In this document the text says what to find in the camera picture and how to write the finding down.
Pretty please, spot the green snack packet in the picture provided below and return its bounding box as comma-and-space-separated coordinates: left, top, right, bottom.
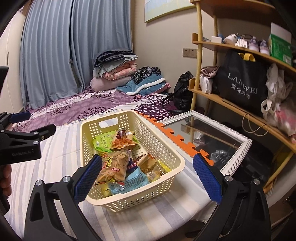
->
92, 131, 116, 156

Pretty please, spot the light blue pizza snack pack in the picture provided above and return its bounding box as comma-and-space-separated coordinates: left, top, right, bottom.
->
108, 167, 149, 195

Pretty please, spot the blue cracker sleeve pack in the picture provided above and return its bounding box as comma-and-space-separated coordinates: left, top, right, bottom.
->
115, 129, 134, 140

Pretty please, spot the clear bag of fried snacks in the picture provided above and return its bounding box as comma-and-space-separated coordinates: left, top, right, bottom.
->
96, 150, 132, 185

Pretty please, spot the person's left hand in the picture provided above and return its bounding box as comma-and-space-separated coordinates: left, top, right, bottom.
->
1, 164, 12, 196

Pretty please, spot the white blue striped sheet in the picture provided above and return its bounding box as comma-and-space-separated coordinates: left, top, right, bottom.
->
6, 122, 210, 240

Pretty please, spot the white framed mirror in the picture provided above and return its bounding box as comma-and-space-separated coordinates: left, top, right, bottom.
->
159, 110, 252, 175

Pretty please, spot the purple floral bedsheet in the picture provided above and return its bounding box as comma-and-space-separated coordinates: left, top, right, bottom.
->
13, 88, 177, 132

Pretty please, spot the blue grey curtain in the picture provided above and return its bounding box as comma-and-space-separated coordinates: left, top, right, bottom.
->
20, 1, 132, 109

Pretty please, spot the yellow biscuit packet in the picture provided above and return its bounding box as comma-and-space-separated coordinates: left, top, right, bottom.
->
147, 162, 171, 183

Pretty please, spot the orange foam puzzle mat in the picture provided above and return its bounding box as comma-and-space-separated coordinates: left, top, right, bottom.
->
137, 111, 214, 166

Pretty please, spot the folded grey blanket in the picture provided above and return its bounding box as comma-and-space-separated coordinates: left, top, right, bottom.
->
92, 49, 138, 77

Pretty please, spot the brown paper snack bag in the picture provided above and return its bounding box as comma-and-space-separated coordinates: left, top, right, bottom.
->
110, 137, 138, 151

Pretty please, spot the cream perforated plastic basket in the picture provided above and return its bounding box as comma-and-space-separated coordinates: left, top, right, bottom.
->
80, 110, 185, 212

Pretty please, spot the pink folded quilt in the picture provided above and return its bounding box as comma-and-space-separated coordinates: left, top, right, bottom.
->
102, 61, 137, 81

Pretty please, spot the white plastic bag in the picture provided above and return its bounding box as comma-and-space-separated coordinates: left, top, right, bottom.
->
261, 63, 293, 126

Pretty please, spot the black handbag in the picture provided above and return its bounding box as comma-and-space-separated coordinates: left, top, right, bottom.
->
162, 71, 193, 114

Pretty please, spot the teal white folded garment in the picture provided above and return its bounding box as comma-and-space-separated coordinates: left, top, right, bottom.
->
115, 74, 167, 95

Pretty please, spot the black white patterned cloth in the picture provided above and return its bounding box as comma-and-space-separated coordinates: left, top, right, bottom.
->
132, 66, 162, 84

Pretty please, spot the black Lanwei tote bag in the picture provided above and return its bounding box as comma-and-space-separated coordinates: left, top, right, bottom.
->
212, 50, 270, 117

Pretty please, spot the green white box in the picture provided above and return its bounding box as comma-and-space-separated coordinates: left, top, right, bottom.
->
268, 23, 292, 66

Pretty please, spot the wooden bamboo shelf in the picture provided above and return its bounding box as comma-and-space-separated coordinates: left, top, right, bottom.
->
189, 1, 295, 192

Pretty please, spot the wall power socket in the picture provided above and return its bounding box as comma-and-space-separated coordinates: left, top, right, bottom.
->
182, 48, 197, 58

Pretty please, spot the framed wall picture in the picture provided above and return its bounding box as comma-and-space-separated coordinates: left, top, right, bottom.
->
144, 0, 194, 23

